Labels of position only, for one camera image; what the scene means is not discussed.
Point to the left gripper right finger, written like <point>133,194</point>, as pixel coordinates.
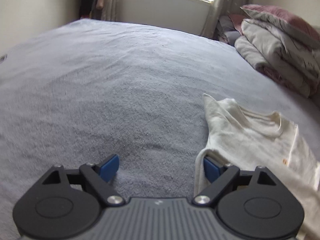
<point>222,180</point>

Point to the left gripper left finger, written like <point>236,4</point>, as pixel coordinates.
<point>97,178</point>

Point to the cream long sleeve sweatshirt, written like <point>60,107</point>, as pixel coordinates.
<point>247,139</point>

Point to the grey bed sheet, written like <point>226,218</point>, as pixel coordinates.
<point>79,93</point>

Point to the folded grey pink quilt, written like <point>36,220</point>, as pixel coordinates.
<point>280,57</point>

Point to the small grey cushion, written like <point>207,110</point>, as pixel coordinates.
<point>228,28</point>

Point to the grey pink pillow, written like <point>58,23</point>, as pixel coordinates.
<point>286,21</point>

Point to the right side window curtain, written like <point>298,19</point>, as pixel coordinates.
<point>217,9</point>

